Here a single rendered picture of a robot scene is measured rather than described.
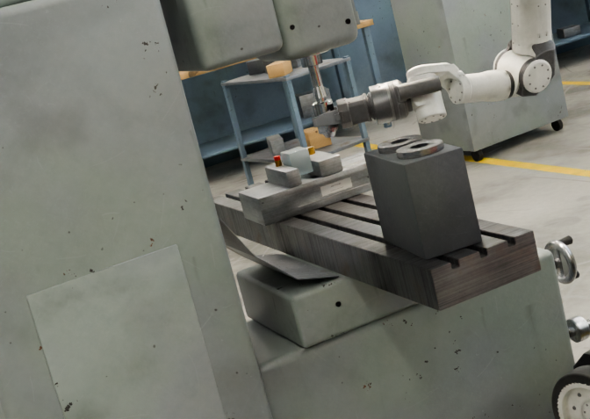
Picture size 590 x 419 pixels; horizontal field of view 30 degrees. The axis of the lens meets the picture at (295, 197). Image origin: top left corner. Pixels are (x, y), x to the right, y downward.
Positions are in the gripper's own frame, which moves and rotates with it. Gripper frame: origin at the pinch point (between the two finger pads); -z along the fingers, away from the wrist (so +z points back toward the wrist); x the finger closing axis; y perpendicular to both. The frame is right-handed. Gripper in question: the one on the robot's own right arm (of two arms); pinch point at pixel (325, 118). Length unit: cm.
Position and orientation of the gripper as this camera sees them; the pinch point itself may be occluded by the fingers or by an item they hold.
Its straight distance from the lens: 248.6
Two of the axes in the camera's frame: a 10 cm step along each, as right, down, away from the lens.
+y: 2.5, 9.5, 2.1
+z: 9.7, -2.4, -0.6
